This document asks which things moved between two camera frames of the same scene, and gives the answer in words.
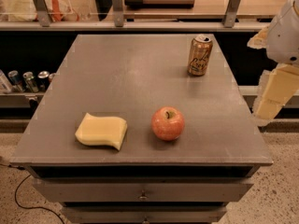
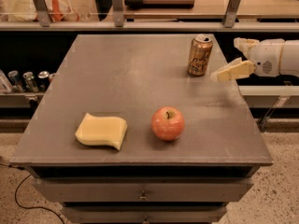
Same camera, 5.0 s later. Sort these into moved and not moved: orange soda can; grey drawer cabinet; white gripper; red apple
Moved: white gripper
Not moved: orange soda can; red apple; grey drawer cabinet
